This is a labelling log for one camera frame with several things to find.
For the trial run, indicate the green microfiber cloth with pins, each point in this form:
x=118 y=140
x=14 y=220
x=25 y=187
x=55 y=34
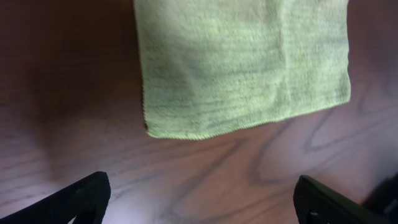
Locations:
x=217 y=66

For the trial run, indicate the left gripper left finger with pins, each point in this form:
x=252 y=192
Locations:
x=84 y=201

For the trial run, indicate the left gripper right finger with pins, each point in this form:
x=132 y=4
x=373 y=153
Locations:
x=314 y=202

